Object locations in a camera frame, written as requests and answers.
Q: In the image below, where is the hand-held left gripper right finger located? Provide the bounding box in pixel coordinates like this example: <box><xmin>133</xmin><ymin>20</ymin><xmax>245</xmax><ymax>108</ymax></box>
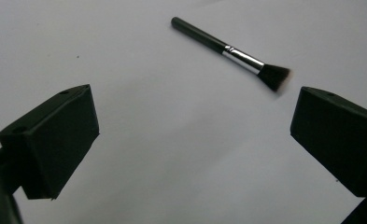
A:
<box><xmin>289</xmin><ymin>86</ymin><xmax>367</xmax><ymax>198</ymax></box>

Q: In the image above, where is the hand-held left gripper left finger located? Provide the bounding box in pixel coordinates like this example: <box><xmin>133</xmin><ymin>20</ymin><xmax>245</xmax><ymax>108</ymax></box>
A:
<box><xmin>0</xmin><ymin>84</ymin><xmax>101</xmax><ymax>201</ymax></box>

